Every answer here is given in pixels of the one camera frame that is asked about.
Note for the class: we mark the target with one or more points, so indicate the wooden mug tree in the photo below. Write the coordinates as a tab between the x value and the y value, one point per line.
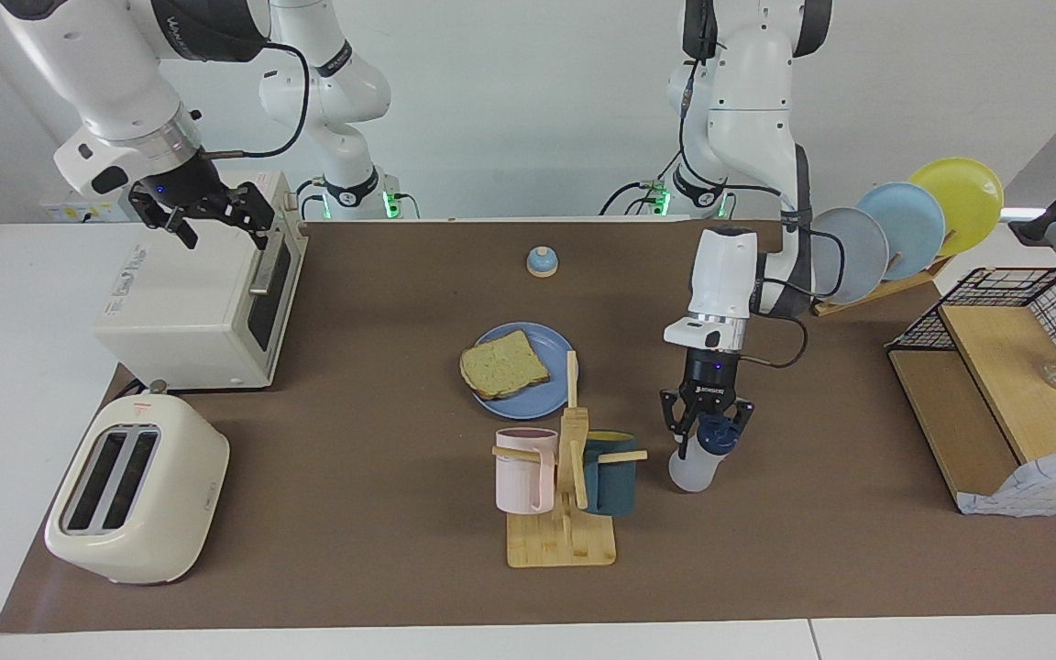
560	545

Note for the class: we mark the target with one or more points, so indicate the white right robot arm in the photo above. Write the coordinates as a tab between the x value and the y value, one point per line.
97	64

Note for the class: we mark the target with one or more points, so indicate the light blue plate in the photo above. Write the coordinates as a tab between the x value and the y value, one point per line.
913	225

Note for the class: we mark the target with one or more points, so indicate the white patterned cloth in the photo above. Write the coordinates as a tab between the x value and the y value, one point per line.
1041	486

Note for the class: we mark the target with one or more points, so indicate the white wall socket box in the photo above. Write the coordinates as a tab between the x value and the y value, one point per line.
60	209

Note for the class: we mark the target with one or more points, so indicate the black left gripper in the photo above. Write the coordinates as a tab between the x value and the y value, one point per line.
709	378

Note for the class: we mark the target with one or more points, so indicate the wooden shelf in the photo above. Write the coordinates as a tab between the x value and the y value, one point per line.
995	385

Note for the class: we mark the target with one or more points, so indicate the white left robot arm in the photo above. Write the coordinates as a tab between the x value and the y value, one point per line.
748	119

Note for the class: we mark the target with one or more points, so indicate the grey plate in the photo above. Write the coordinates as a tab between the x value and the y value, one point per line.
853	261

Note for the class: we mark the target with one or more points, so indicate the yellow plate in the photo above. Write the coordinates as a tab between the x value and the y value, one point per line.
963	197

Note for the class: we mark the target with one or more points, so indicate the slice of toast bread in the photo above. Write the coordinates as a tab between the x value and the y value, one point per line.
502	365

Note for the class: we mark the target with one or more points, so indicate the pink mug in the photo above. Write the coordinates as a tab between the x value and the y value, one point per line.
519	481

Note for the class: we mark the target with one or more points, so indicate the brown table mat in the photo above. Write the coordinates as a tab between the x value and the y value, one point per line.
400	568

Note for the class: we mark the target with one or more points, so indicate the squeeze bottle with blue cap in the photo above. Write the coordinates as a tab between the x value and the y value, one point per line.
693	472

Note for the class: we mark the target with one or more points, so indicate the dark teal mug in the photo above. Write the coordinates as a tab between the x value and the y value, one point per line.
615	486

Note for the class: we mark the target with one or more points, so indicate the cream two-slot toaster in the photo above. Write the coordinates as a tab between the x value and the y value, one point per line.
180	495

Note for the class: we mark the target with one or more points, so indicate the wooden plate rack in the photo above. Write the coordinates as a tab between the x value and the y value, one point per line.
826	307

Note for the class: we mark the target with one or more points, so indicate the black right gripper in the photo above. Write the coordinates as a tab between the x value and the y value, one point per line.
180	188

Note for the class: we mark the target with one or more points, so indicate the white toaster oven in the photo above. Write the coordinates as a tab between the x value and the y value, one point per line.
180	302

